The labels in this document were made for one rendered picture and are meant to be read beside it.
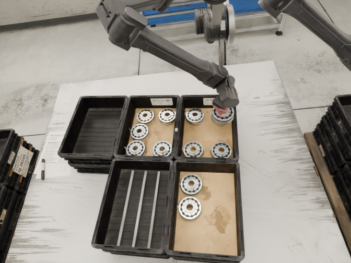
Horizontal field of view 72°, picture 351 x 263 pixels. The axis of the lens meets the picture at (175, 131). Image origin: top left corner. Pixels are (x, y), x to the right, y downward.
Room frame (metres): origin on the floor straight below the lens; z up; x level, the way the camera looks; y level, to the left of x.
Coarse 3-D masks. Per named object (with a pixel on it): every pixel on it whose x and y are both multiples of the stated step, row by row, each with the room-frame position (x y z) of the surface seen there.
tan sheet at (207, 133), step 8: (208, 112) 0.83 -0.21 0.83; (184, 120) 0.81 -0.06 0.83; (208, 120) 0.77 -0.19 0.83; (184, 128) 0.75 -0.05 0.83; (192, 128) 0.74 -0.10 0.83; (200, 128) 0.73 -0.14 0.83; (208, 128) 0.72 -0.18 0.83; (216, 128) 0.71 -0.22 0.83; (224, 128) 0.70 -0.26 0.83; (184, 136) 0.70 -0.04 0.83; (192, 136) 0.69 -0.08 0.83; (200, 136) 0.68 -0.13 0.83; (208, 136) 0.67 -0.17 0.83; (216, 136) 0.66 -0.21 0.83; (224, 136) 0.65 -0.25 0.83; (184, 144) 0.65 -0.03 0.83; (208, 144) 0.62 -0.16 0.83; (208, 152) 0.57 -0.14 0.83; (232, 152) 0.55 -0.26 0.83
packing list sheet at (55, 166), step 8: (48, 136) 1.00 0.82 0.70; (56, 136) 0.98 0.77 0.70; (48, 144) 0.93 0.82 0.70; (56, 144) 0.92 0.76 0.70; (48, 152) 0.87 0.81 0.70; (56, 152) 0.86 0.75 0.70; (40, 160) 0.82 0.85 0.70; (48, 160) 0.81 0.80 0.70; (56, 160) 0.80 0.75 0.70; (64, 160) 0.79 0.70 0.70; (40, 168) 0.77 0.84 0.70; (48, 168) 0.76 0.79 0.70; (56, 168) 0.74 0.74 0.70; (64, 168) 0.73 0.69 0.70; (40, 176) 0.71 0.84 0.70; (48, 176) 0.70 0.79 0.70
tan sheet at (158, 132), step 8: (136, 112) 0.93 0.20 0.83; (136, 120) 0.88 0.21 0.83; (152, 128) 0.79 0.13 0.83; (160, 128) 0.78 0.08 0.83; (168, 128) 0.77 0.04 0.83; (152, 136) 0.74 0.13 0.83; (160, 136) 0.73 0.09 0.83; (168, 136) 0.72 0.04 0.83; (152, 144) 0.69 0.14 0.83; (152, 152) 0.64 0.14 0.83
